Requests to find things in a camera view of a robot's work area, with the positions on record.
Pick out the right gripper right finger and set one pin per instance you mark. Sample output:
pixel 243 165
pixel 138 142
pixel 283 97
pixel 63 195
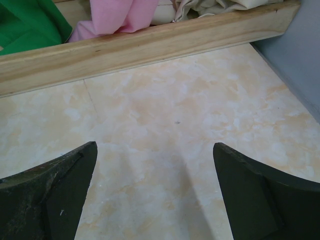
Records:
pixel 264 203

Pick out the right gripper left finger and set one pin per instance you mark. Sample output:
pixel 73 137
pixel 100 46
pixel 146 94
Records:
pixel 46 202

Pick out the wooden clothes rack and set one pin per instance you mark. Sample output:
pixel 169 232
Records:
pixel 55 65

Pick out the green tank top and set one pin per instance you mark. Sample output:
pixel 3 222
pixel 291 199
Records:
pixel 31 24

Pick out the pink garment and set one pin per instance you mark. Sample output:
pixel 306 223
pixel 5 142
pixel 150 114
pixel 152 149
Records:
pixel 115 16

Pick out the beige crumpled cloth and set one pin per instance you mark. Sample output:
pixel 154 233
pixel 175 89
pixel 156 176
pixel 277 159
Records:
pixel 171 11

